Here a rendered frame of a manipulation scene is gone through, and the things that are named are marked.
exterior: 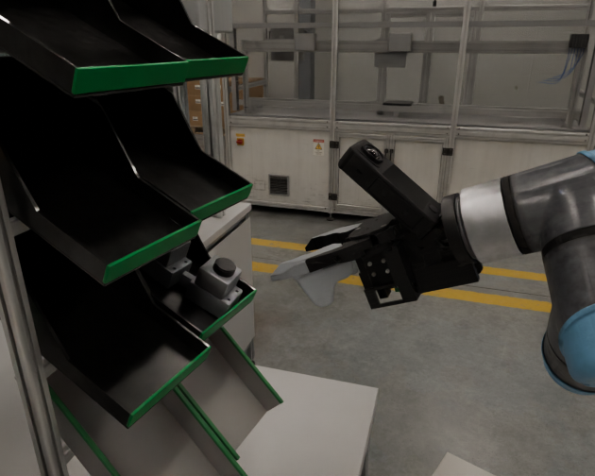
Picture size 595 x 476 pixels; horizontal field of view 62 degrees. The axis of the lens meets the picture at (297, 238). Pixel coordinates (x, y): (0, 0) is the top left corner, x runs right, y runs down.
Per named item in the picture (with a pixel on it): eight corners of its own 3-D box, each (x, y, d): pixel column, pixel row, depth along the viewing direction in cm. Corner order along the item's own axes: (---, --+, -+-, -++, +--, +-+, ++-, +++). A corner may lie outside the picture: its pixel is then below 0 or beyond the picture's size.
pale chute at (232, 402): (266, 411, 81) (283, 400, 78) (220, 468, 70) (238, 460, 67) (160, 277, 81) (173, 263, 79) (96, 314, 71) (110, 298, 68)
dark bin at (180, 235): (196, 238, 54) (215, 181, 50) (104, 287, 43) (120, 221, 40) (21, 112, 60) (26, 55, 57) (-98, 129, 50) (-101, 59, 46)
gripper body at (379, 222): (364, 312, 52) (479, 290, 46) (333, 238, 51) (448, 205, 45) (384, 282, 59) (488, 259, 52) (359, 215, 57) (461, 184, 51)
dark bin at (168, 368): (206, 360, 60) (225, 317, 56) (127, 430, 49) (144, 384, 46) (45, 234, 66) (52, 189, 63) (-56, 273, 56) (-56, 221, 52)
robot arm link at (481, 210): (496, 188, 42) (504, 167, 49) (444, 203, 45) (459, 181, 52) (523, 267, 44) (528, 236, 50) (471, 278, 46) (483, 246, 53)
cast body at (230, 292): (236, 304, 71) (253, 268, 68) (222, 321, 67) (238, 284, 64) (188, 275, 72) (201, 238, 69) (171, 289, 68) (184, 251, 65)
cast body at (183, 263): (187, 277, 72) (200, 240, 68) (167, 289, 68) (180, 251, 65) (144, 245, 74) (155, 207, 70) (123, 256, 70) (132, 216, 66)
